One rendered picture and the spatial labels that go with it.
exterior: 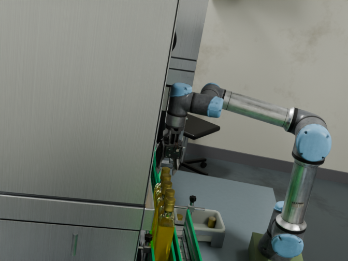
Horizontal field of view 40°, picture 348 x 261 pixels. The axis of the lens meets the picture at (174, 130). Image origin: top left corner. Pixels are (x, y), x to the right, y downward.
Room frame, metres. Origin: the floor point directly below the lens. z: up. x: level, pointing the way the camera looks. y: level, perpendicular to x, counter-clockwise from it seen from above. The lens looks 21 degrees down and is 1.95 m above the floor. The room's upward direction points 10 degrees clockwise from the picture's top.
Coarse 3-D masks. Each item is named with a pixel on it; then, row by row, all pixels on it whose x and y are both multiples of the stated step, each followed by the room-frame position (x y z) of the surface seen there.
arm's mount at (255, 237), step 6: (252, 234) 1.87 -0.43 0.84; (258, 234) 1.87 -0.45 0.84; (252, 240) 1.83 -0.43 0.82; (258, 240) 1.82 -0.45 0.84; (252, 246) 1.80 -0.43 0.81; (252, 252) 1.77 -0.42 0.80; (258, 252) 1.73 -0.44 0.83; (252, 258) 1.74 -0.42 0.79; (258, 258) 1.69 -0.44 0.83; (264, 258) 1.70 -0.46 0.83; (294, 258) 1.74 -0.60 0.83; (300, 258) 1.75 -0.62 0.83
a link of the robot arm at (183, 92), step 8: (176, 88) 1.63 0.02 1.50; (184, 88) 1.64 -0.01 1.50; (176, 96) 1.63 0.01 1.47; (184, 96) 1.63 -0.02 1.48; (168, 104) 1.65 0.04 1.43; (176, 104) 1.63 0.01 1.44; (184, 104) 1.62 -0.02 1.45; (168, 112) 1.64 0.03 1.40; (176, 112) 1.63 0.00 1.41; (184, 112) 1.64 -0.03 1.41
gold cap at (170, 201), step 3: (168, 198) 1.45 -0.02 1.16; (171, 198) 1.45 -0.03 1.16; (174, 198) 1.46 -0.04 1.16; (165, 201) 1.45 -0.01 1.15; (168, 201) 1.44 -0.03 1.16; (171, 201) 1.44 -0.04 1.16; (174, 201) 1.44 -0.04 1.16; (165, 204) 1.44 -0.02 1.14; (168, 204) 1.44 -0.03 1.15; (171, 204) 1.44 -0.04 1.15; (174, 204) 1.45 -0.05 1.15; (165, 207) 1.44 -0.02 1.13; (168, 207) 1.44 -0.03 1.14; (171, 207) 1.44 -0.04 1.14; (165, 210) 1.44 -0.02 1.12; (168, 210) 1.44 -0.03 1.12; (171, 210) 1.44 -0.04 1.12
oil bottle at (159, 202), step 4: (156, 200) 1.58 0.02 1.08; (160, 200) 1.56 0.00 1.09; (156, 204) 1.56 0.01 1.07; (160, 204) 1.54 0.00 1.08; (156, 208) 1.54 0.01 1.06; (156, 212) 1.54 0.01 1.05; (156, 216) 1.54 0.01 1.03; (152, 224) 1.57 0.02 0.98; (152, 228) 1.55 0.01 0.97; (152, 232) 1.54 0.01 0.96
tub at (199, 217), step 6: (174, 210) 1.94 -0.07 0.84; (180, 210) 1.97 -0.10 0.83; (186, 210) 1.98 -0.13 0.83; (198, 210) 1.99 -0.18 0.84; (210, 210) 2.00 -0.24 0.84; (192, 216) 1.98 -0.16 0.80; (198, 216) 1.98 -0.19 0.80; (204, 216) 1.99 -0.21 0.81; (216, 216) 1.98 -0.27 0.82; (198, 222) 1.98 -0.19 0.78; (204, 222) 1.99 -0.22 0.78; (216, 222) 1.96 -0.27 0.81; (222, 222) 1.91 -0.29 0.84; (198, 228) 1.82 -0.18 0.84; (204, 228) 1.83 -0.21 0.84; (210, 228) 1.84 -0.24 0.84; (216, 228) 1.93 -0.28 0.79; (222, 228) 1.86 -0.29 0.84
